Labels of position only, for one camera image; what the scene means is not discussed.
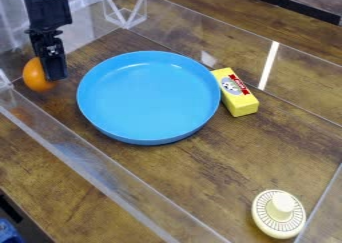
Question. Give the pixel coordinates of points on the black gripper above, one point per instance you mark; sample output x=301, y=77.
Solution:
x=47, y=16

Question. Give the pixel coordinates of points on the orange ball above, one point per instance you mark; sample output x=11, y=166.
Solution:
x=34, y=76

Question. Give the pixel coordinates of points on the blue round tray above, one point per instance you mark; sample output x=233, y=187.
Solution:
x=148, y=97

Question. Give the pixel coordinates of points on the yellow butter block toy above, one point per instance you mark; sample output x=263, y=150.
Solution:
x=237, y=97

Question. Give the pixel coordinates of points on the blue object at corner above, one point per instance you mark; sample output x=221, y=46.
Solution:
x=8, y=233

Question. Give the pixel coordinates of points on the cream round knob lid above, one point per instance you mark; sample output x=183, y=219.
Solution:
x=278, y=214

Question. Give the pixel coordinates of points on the clear acrylic enclosure wall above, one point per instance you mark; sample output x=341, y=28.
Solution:
x=94, y=190

